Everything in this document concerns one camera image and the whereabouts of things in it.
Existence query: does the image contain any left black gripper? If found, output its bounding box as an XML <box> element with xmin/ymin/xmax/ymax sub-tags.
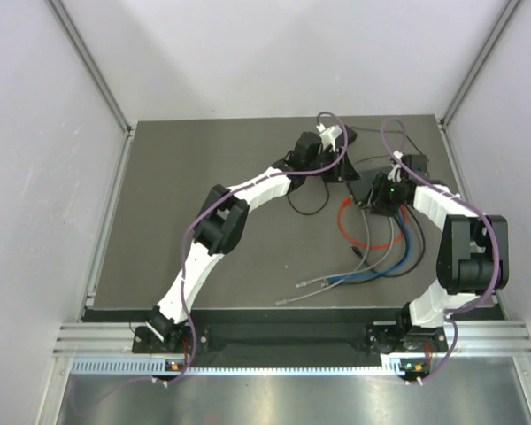
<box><xmin>304</xmin><ymin>146</ymin><xmax>361</xmax><ymax>182</ymax></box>

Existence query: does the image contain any grey ethernet cable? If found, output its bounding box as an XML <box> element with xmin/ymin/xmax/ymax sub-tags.
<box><xmin>274</xmin><ymin>207</ymin><xmax>372</xmax><ymax>306</ymax></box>
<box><xmin>295</xmin><ymin>216</ymin><xmax>397</xmax><ymax>289</ymax></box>

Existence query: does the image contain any red ethernet cable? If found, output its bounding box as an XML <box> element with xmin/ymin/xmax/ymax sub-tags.
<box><xmin>338</xmin><ymin>197</ymin><xmax>409</xmax><ymax>250</ymax></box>

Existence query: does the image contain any black network switch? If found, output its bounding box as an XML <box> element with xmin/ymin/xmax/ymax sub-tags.
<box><xmin>346</xmin><ymin>167</ymin><xmax>385</xmax><ymax>205</ymax></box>

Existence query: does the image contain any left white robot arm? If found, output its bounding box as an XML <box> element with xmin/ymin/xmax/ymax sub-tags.
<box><xmin>140</xmin><ymin>125</ymin><xmax>358</xmax><ymax>352</ymax></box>

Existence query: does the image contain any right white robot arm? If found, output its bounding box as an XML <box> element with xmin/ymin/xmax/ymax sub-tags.
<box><xmin>349</xmin><ymin>153</ymin><xmax>509</xmax><ymax>354</ymax></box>

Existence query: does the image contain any black power adapter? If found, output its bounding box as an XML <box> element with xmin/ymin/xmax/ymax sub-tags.
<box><xmin>346</xmin><ymin>127</ymin><xmax>358</xmax><ymax>144</ymax></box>

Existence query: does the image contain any blue ethernet cable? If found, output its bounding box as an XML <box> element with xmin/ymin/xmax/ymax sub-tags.
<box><xmin>320</xmin><ymin>210</ymin><xmax>413</xmax><ymax>284</ymax></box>

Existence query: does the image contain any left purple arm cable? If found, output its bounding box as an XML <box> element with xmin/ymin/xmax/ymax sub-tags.
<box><xmin>68</xmin><ymin>112</ymin><xmax>350</xmax><ymax>417</ymax></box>

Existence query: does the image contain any black power adapter cable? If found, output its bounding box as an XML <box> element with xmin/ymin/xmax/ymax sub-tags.
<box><xmin>286</xmin><ymin>126</ymin><xmax>430</xmax><ymax>217</ymax></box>

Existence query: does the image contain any perforated cable duct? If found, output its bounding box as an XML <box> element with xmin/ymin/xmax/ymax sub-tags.
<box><xmin>71</xmin><ymin>358</ymin><xmax>404</xmax><ymax>376</ymax></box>

